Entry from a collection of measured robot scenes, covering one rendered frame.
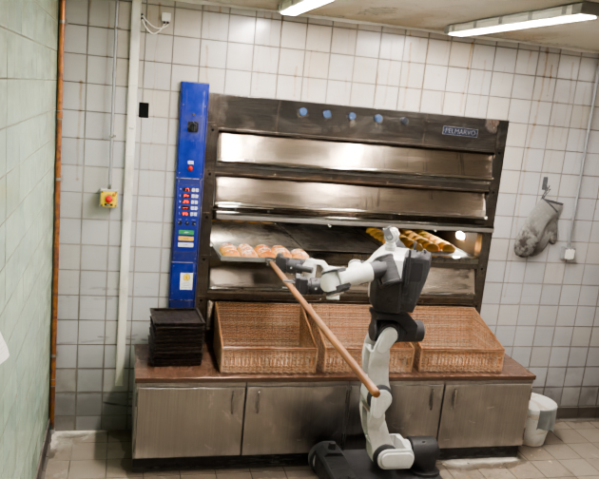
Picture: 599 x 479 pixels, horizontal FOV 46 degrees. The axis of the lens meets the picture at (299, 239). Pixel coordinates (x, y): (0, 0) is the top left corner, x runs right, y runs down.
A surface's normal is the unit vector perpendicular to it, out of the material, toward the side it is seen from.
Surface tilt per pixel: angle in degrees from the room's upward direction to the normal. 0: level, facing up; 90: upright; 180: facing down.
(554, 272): 90
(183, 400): 90
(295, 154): 70
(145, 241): 90
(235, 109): 90
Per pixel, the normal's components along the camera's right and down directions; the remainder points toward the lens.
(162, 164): 0.23, 0.22
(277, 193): 0.24, -0.12
